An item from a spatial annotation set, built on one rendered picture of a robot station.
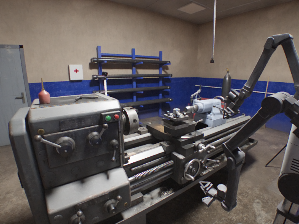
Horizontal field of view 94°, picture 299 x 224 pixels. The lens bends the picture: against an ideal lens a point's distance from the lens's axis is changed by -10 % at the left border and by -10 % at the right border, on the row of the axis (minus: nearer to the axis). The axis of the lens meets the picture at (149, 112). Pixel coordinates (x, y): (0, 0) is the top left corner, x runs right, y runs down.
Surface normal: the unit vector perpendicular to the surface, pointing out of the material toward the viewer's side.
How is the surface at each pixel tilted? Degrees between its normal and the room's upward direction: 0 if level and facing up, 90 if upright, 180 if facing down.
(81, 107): 45
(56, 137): 90
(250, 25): 90
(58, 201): 32
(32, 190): 90
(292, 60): 91
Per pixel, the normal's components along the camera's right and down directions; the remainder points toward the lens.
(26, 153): 0.56, 0.21
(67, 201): 0.29, -0.71
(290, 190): -0.86, 0.13
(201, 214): 0.00, -0.97
